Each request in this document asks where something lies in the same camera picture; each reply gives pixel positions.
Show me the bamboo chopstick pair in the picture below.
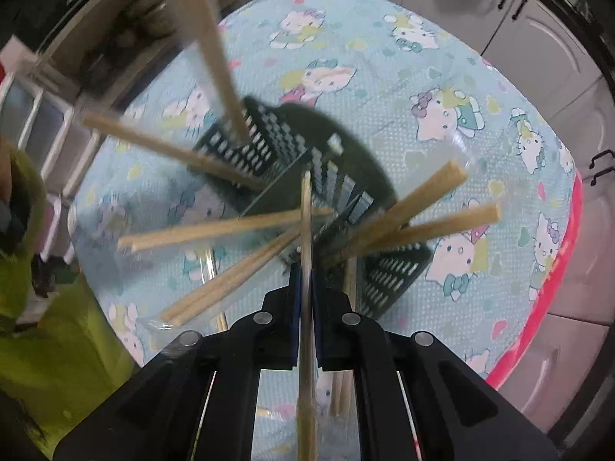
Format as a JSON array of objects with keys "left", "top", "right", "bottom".
[
  {"left": 204, "top": 245, "right": 229, "bottom": 332},
  {"left": 297, "top": 170, "right": 319, "bottom": 461}
]

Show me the green plastic utensil basket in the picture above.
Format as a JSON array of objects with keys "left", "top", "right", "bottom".
[{"left": 185, "top": 96, "right": 433, "bottom": 322}]

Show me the white cabinet with black handles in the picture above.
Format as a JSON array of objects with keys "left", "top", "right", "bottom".
[{"left": 327, "top": 0, "right": 615, "bottom": 154}]

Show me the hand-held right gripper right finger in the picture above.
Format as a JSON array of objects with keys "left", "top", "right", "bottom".
[{"left": 310, "top": 269, "right": 560, "bottom": 461}]

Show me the cartoon cat printed blanket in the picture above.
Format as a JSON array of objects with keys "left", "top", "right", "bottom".
[{"left": 67, "top": 0, "right": 577, "bottom": 461}]

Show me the bunch of chopsticks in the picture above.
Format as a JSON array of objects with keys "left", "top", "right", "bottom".
[{"left": 81, "top": 0, "right": 503, "bottom": 327}]

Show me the white framed glass cabinet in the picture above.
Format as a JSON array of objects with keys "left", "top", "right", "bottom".
[{"left": 0, "top": 70, "right": 104, "bottom": 255}]

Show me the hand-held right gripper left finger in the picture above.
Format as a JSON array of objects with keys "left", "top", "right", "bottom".
[{"left": 53, "top": 265, "right": 303, "bottom": 461}]

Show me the pink table cover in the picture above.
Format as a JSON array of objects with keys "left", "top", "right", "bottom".
[{"left": 487, "top": 173, "right": 584, "bottom": 390}]

